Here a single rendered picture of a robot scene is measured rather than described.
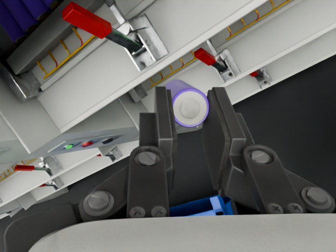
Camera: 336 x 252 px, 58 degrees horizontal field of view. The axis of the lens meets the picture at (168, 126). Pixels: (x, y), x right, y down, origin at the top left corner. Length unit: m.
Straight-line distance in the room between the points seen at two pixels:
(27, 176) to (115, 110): 0.39
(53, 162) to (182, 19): 0.50
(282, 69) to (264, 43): 0.20
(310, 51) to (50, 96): 0.46
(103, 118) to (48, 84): 0.11
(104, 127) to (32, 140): 0.12
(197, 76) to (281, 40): 0.13
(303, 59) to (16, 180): 0.69
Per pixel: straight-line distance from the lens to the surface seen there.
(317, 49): 0.63
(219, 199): 0.65
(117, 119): 0.46
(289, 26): 0.44
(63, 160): 0.69
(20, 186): 0.83
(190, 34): 0.27
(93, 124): 0.42
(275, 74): 0.64
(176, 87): 0.15
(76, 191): 1.22
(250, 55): 0.45
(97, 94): 0.33
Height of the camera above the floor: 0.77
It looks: 58 degrees down
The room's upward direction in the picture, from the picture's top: 97 degrees counter-clockwise
